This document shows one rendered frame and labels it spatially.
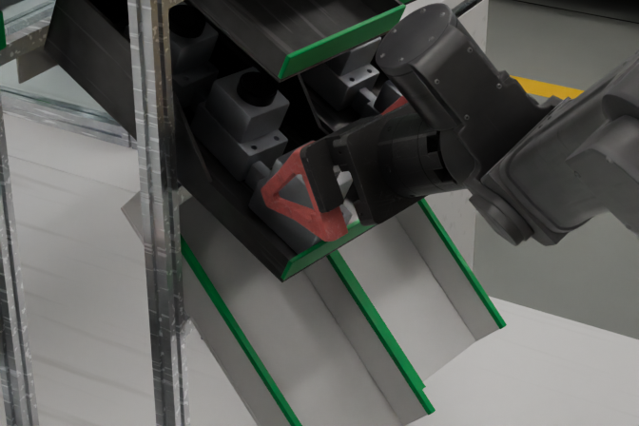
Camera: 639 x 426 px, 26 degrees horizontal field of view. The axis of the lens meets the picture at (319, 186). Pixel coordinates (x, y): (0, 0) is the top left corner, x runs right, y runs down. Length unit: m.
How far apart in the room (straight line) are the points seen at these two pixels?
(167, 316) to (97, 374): 0.43
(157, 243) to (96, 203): 0.79
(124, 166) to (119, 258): 0.25
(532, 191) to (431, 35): 0.13
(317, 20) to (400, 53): 0.17
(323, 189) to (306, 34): 0.12
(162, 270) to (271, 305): 0.13
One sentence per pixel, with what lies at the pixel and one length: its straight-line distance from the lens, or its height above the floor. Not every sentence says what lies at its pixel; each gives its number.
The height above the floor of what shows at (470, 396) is 0.86.
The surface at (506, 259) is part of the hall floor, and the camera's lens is 3.41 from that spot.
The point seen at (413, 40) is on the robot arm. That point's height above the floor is 1.41.
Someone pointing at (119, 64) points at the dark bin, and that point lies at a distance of 1.07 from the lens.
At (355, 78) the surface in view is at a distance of 1.18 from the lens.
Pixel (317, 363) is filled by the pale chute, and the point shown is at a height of 1.05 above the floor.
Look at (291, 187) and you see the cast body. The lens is 1.02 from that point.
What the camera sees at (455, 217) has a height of 0.36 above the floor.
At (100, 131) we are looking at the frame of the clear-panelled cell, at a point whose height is 0.87.
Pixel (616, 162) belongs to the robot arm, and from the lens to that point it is 0.45.
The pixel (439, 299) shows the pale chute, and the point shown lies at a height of 1.03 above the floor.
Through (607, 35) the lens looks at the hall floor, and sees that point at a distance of 4.82.
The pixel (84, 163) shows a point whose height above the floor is 0.86.
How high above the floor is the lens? 1.72
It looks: 28 degrees down
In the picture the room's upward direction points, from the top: straight up
